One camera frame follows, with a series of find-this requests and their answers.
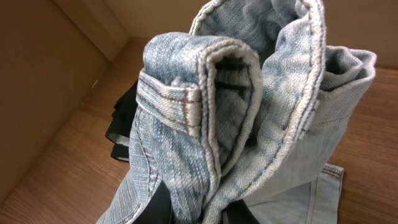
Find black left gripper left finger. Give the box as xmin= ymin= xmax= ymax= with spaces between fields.
xmin=136 ymin=182 xmax=174 ymax=224

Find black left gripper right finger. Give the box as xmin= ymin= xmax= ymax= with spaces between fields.
xmin=222 ymin=200 xmax=259 ymax=224

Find light blue denim shorts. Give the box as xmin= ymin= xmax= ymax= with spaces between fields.
xmin=99 ymin=0 xmax=377 ymax=223

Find folded black garment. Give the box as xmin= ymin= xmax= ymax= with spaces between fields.
xmin=105 ymin=82 xmax=138 ymax=162

